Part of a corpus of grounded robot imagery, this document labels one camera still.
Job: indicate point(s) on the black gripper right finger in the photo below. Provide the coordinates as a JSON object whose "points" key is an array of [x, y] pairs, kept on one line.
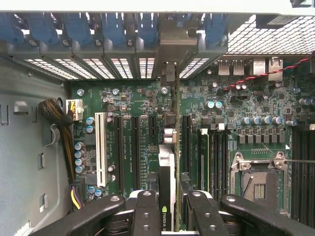
{"points": [[206, 216]]}

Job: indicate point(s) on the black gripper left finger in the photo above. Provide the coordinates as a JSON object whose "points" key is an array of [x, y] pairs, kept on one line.
{"points": [[147, 216]]}

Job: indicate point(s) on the black RAM slot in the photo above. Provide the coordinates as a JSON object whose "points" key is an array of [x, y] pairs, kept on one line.
{"points": [[219, 164], [225, 164], [212, 164]]}

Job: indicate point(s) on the long black expansion slot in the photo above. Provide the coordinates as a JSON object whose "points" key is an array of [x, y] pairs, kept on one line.
{"points": [[135, 152], [186, 147], [119, 152]]}

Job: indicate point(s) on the CPU socket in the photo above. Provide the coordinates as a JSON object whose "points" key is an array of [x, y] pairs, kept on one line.
{"points": [[258, 172]]}

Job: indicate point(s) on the white expansion slot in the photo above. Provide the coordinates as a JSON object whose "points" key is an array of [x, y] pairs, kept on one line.
{"points": [[101, 150]]}

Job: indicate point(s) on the short black expansion slot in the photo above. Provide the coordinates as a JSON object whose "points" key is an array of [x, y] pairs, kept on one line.
{"points": [[152, 126]]}

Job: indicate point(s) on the thin metal locking lever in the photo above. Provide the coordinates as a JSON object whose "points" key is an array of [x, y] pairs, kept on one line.
{"points": [[300, 161]]}

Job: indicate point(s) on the green motherboard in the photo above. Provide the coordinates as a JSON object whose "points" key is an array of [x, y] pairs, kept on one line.
{"points": [[142, 98]]}

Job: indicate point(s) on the open black PC case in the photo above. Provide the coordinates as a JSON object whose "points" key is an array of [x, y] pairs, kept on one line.
{"points": [[22, 137]]}

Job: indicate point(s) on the blue card retention clip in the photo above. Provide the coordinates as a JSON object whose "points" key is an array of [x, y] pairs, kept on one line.
{"points": [[215, 27], [113, 29], [11, 29], [147, 29], [43, 29], [78, 29]]}

